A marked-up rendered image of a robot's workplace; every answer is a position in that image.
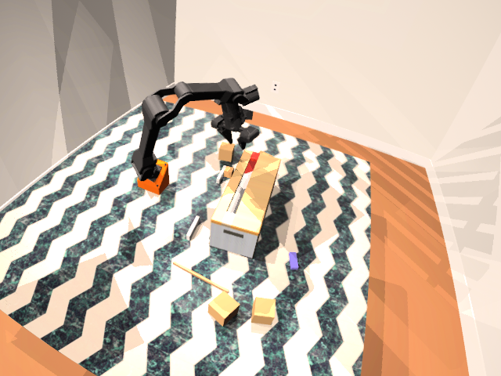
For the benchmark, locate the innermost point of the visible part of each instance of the small purple block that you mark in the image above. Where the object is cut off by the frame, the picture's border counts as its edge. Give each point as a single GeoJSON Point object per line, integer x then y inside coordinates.
{"type": "Point", "coordinates": [293, 260]}

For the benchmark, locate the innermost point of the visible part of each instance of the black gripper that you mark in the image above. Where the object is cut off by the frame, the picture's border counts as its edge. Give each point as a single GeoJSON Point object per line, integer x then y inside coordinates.
{"type": "Point", "coordinates": [225, 123]}

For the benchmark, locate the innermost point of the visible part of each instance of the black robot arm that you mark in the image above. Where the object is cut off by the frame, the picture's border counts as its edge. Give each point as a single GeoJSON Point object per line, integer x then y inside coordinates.
{"type": "Point", "coordinates": [156, 115]}

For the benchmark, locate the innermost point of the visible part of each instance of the tan thin rod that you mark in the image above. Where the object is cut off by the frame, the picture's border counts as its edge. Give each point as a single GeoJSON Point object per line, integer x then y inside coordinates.
{"type": "Point", "coordinates": [201, 277]}

